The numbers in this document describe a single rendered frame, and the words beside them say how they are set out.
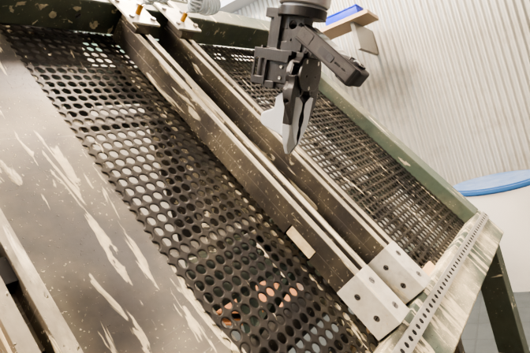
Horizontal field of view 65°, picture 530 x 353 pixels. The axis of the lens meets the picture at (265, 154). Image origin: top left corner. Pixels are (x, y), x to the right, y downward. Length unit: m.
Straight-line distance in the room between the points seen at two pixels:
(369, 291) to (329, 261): 0.10
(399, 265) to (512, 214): 2.23
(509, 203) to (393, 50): 1.60
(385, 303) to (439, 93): 3.03
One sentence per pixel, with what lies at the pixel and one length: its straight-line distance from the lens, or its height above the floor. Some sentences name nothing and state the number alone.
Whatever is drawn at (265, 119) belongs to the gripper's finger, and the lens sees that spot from 0.63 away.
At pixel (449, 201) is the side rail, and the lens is 1.77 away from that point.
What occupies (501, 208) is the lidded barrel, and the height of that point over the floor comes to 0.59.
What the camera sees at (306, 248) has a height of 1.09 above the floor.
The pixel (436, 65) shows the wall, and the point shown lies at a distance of 3.83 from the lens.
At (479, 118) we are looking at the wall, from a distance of 3.80.
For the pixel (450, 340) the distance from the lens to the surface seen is 1.07.
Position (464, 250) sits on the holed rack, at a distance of 1.43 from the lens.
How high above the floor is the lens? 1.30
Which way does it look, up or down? 1 degrees up
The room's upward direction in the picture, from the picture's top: 15 degrees counter-clockwise
